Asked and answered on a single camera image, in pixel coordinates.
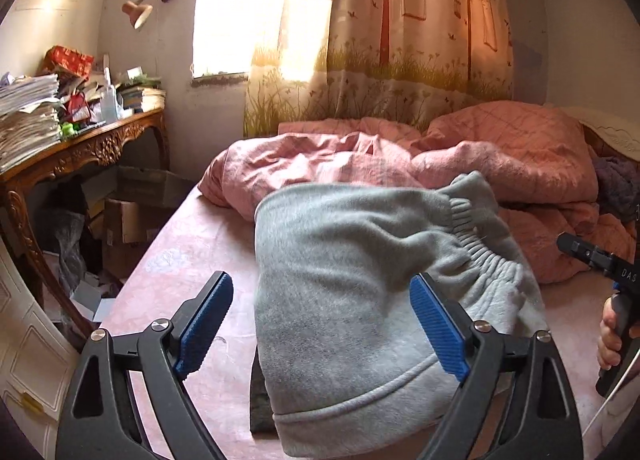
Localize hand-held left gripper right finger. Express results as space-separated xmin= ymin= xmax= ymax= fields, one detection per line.
xmin=409 ymin=272 xmax=585 ymax=460

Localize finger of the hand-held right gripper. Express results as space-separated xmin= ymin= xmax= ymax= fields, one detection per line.
xmin=556 ymin=232 xmax=618 ymax=275

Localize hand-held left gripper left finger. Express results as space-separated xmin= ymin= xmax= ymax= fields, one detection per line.
xmin=55 ymin=270 xmax=235 ymax=460

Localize light grey pants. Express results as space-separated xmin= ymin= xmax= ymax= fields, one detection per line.
xmin=253 ymin=171 xmax=550 ymax=458

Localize dark grey pants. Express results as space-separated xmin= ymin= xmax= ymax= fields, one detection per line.
xmin=248 ymin=347 xmax=281 ymax=437

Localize person's right hand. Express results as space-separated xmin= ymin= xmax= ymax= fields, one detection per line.
xmin=597 ymin=296 xmax=626 ymax=372

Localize purple fleece blanket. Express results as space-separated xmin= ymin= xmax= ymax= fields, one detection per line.
xmin=592 ymin=155 xmax=640 ymax=231

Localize brown cardboard box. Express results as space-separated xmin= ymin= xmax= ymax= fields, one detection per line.
xmin=102 ymin=197 xmax=166 ymax=281

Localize pink quilt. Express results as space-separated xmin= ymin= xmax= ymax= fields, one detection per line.
xmin=197 ymin=100 xmax=638 ymax=285

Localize clear plastic bag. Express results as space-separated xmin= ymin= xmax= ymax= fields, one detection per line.
xmin=42 ymin=210 xmax=88 ymax=291

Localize white panelled cabinet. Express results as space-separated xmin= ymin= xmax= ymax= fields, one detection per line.
xmin=0 ymin=235 xmax=81 ymax=446

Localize carved wooden desk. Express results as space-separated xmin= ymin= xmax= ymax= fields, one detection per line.
xmin=0 ymin=107 xmax=171 ymax=341

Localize stack of books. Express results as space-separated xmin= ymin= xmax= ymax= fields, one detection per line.
xmin=117 ymin=80 xmax=167 ymax=114

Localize red packet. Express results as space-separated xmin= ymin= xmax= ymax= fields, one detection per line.
xmin=65 ymin=92 xmax=93 ymax=123

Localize stack of papers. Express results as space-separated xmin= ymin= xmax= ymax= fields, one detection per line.
xmin=0 ymin=72 xmax=63 ymax=175

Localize tree print curtain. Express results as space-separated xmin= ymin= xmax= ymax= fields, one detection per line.
xmin=243 ymin=0 xmax=516 ymax=138

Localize red cardboard box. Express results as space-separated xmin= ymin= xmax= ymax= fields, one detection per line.
xmin=42 ymin=44 xmax=95 ymax=78

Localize bright window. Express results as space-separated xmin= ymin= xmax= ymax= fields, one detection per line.
xmin=191 ymin=0 xmax=341 ymax=78

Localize white cable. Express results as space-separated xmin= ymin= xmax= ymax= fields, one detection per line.
xmin=582 ymin=354 xmax=640 ymax=441

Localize pink wall lamp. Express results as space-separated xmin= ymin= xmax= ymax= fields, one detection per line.
xmin=121 ymin=0 xmax=176 ymax=31

